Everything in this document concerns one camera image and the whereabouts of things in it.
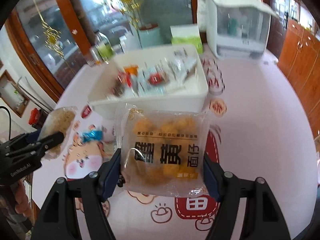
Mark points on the white plastic storage bin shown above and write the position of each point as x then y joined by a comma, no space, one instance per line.
114,87

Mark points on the yellow egg yolk snack packet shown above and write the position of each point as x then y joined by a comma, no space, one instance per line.
161,151

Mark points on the white blue snack packet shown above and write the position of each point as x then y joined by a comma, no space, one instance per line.
144,88

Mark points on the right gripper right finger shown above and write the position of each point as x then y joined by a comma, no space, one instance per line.
263,217

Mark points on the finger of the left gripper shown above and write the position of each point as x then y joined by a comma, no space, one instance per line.
33,136
43,145

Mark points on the silver grey snack packet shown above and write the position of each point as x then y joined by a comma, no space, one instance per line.
181,65

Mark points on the person's left hand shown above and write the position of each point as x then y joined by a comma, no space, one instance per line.
14,205

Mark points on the brown noodle snack packet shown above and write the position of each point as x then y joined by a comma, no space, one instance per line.
58,122

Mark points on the orange wooden cabinet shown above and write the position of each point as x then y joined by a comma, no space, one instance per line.
299,62

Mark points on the red snack packet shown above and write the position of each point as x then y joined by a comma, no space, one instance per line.
157,79

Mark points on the teal ceramic canister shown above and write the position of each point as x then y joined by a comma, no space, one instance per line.
150,35

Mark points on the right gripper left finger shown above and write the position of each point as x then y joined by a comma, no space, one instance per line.
58,219

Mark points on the orange snack packet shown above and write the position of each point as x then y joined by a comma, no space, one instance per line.
131,70

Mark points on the blue candy packet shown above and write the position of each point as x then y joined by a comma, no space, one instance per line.
95,134

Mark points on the bottle with green liquid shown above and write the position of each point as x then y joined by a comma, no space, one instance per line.
103,46

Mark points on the green white tissue box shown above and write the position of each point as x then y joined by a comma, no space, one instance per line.
187,34

